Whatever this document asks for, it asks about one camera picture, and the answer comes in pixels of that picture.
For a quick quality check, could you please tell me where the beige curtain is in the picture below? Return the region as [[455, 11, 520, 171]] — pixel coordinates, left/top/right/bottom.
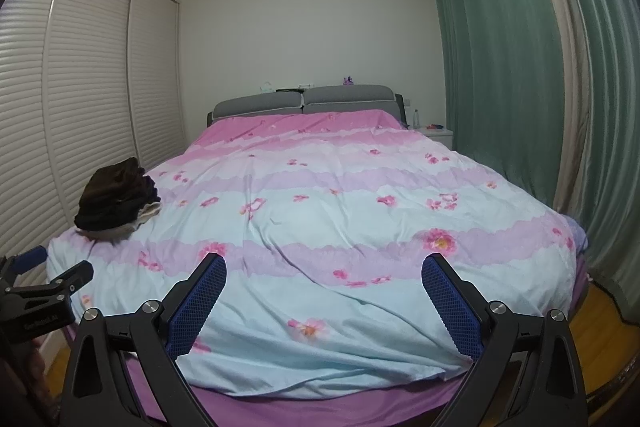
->
[[515, 0, 593, 228]]

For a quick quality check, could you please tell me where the person's left forearm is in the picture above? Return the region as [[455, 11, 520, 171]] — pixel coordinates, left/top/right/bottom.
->
[[17, 339, 55, 423]]

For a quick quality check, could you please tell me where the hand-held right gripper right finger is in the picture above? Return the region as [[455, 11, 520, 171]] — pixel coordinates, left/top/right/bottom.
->
[[421, 254, 591, 427]]

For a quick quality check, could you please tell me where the beige folded garment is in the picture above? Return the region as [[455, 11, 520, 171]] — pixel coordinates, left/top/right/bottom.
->
[[97, 201, 164, 239]]

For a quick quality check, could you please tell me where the floral pink and blue duvet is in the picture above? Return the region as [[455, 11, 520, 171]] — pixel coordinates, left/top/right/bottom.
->
[[46, 109, 581, 400]]

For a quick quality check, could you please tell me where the grey headboard cushion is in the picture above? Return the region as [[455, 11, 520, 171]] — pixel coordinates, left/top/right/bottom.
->
[[212, 92, 306, 122], [302, 84, 402, 116]]

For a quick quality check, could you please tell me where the pile of folded dark clothes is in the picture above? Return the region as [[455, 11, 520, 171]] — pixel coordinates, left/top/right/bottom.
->
[[74, 174, 162, 232]]

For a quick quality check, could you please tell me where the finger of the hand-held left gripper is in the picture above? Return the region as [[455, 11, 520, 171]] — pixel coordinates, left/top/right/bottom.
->
[[4, 259, 95, 309], [0, 246, 47, 289]]

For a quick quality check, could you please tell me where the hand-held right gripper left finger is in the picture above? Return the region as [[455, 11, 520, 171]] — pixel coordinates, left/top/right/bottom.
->
[[57, 253, 228, 427]]

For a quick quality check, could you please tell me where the white nightstand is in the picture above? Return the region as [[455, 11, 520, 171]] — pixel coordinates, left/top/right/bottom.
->
[[414, 124, 456, 152]]

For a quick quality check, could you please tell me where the white louvered wardrobe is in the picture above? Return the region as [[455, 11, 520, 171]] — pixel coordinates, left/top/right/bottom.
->
[[0, 0, 188, 273]]

